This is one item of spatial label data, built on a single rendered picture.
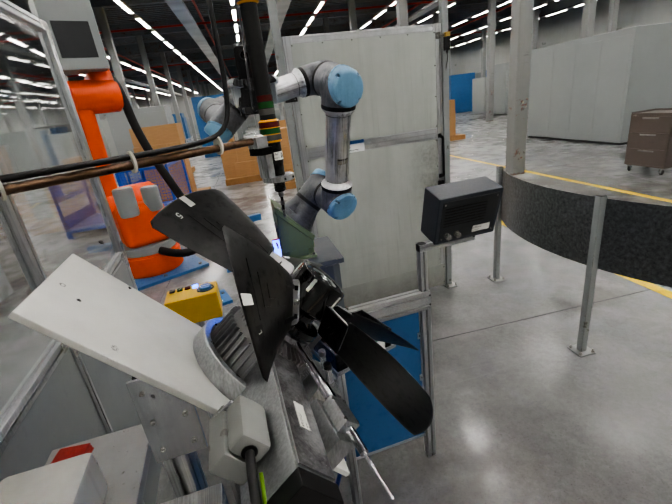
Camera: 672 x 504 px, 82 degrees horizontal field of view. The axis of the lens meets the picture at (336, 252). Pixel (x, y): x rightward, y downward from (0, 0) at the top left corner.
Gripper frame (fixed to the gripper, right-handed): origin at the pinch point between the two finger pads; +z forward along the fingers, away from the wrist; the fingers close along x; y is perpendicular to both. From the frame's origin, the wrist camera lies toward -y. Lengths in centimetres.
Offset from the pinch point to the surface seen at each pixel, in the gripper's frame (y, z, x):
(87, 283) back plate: 33, 16, 39
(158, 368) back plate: 46, 31, 27
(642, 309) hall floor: 161, -78, -245
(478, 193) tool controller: 42, -23, -73
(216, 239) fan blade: 31.1, 11.2, 14.5
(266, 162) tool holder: 16.9, 10.5, 1.3
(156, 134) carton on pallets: 21, -779, 134
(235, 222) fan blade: 29.4, 6.4, 10.0
